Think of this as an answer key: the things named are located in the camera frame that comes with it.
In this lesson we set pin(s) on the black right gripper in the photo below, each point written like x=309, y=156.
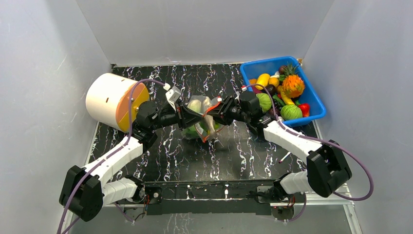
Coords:
x=222, y=107

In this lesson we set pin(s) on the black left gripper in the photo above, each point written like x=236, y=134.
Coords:
x=185, y=117

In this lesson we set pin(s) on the grey toy fish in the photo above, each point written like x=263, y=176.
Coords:
x=201, y=104

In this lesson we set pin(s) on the green toy lettuce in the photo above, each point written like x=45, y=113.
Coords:
x=191, y=132

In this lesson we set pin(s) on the clear orange zip top bag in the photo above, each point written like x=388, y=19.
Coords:
x=214, y=101

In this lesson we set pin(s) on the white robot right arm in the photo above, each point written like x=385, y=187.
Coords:
x=326, y=168

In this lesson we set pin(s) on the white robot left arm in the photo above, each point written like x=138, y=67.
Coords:
x=86, y=190

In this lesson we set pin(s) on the green toy cabbage small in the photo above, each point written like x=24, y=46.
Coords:
x=265, y=102

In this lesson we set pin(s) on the yellow toy mango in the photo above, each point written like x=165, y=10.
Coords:
x=262, y=81

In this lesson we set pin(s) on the dark purple toy eggplant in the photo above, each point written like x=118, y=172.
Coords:
x=272, y=90

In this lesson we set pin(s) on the small yellow toy banana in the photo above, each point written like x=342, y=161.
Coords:
x=286, y=99

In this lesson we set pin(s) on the green toy cabbage large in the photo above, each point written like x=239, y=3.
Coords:
x=291, y=112

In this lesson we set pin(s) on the orange toy pineapple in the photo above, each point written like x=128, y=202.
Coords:
x=291, y=82

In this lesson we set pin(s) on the pink white marker pen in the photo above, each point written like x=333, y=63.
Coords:
x=284, y=158

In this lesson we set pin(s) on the white orange cylinder drum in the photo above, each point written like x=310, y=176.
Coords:
x=108, y=100

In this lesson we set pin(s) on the red toy pepper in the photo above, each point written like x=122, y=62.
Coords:
x=305, y=109

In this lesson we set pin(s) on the blue plastic bin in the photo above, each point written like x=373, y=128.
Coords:
x=251, y=70

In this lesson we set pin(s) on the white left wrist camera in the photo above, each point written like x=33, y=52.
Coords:
x=172, y=95

